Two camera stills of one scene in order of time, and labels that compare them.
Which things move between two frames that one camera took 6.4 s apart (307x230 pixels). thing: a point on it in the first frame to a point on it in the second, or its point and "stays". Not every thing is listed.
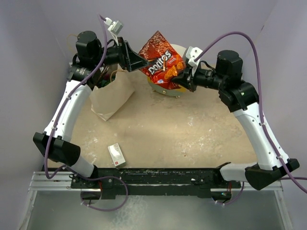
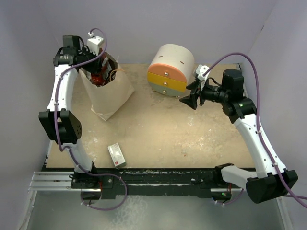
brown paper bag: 107,100 stays
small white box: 116,154 stays
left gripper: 128,59 to 97,67
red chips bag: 166,63 to 100,78
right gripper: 189,82 to 191,99
